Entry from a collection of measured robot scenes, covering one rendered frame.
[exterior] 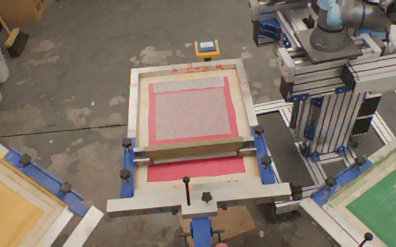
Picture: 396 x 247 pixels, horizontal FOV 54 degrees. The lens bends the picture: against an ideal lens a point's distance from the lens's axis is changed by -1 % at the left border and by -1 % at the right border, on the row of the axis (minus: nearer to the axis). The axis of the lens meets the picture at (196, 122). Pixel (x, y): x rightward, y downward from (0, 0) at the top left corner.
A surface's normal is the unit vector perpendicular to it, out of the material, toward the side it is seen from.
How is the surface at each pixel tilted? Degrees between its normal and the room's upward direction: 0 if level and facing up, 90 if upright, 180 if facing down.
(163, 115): 0
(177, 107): 0
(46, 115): 0
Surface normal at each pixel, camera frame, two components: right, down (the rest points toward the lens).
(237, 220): -0.07, -0.67
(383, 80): 0.20, 0.72
